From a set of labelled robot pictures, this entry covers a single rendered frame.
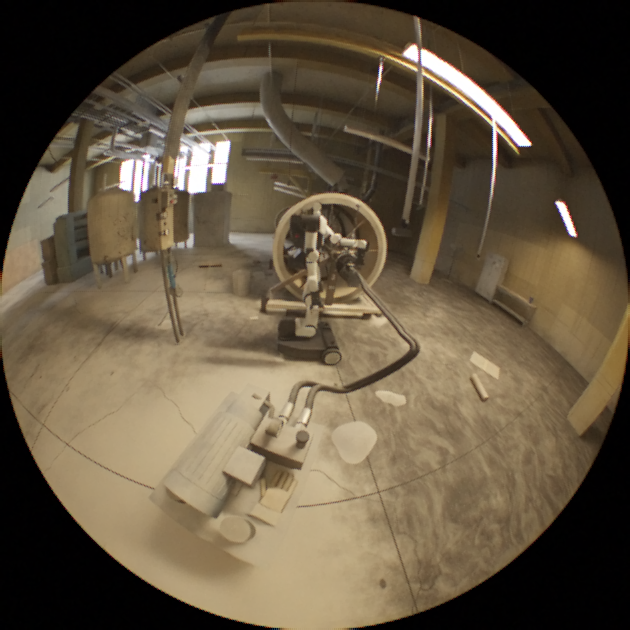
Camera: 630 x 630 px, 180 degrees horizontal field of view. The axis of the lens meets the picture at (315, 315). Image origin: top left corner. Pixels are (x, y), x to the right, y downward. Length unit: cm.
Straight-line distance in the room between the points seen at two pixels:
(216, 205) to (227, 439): 782
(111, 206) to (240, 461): 493
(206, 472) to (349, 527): 99
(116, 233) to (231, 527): 498
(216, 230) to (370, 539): 845
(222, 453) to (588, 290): 908
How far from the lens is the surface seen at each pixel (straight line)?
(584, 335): 876
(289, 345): 203
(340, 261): 218
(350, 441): 160
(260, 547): 88
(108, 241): 508
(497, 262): 900
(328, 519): 143
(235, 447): 75
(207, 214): 823
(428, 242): 666
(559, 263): 909
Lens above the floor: 141
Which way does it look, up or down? 28 degrees down
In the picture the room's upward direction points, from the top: 9 degrees clockwise
